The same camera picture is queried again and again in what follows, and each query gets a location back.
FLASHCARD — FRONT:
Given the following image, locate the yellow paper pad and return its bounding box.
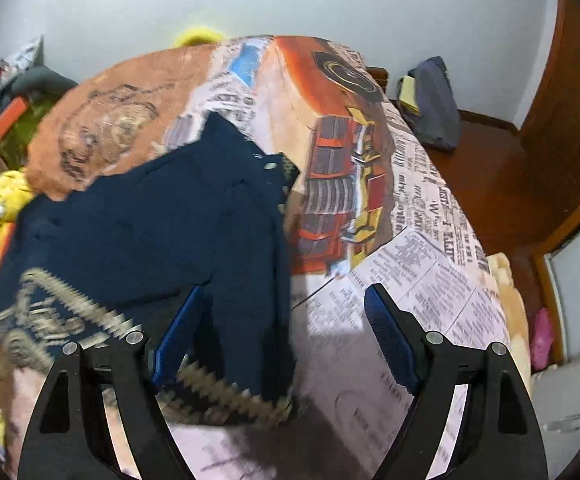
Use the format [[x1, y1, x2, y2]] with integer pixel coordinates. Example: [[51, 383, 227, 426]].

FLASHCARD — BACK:
[[397, 76, 421, 112]]

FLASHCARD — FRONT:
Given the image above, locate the beige plush blanket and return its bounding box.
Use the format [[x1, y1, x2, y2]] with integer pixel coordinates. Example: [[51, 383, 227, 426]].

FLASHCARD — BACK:
[[486, 252, 533, 378]]

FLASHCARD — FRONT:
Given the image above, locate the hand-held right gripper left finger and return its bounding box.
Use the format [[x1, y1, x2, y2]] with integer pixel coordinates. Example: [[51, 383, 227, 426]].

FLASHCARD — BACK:
[[17, 284, 211, 480]]

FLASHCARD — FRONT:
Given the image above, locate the pink clog slipper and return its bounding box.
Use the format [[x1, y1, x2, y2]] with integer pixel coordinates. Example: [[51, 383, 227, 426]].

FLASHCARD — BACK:
[[530, 308, 555, 372]]

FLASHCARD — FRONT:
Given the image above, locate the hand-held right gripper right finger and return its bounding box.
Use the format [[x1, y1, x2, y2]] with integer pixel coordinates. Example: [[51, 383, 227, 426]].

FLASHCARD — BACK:
[[364, 282, 550, 480]]

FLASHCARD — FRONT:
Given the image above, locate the navy patterned sweater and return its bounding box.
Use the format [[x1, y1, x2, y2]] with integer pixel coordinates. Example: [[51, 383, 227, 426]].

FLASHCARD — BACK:
[[0, 110, 301, 428]]

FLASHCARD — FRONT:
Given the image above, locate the white wheeled cabinet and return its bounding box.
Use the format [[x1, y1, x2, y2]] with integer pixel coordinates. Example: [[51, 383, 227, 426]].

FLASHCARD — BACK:
[[528, 347, 580, 463]]

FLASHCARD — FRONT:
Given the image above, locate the orange box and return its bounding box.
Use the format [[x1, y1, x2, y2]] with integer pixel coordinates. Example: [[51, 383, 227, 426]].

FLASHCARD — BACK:
[[0, 97, 30, 142]]

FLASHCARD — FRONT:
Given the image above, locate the wooden door frame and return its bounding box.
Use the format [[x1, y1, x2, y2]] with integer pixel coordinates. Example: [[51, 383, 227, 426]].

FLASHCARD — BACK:
[[534, 160, 580, 366]]

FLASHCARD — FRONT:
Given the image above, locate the wooden bed footboard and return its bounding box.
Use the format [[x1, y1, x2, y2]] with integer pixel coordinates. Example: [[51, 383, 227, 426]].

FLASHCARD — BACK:
[[367, 66, 391, 97]]

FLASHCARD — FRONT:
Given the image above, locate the grey backpack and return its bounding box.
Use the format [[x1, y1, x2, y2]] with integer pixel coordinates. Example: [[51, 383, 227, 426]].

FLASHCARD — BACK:
[[404, 56, 463, 152]]

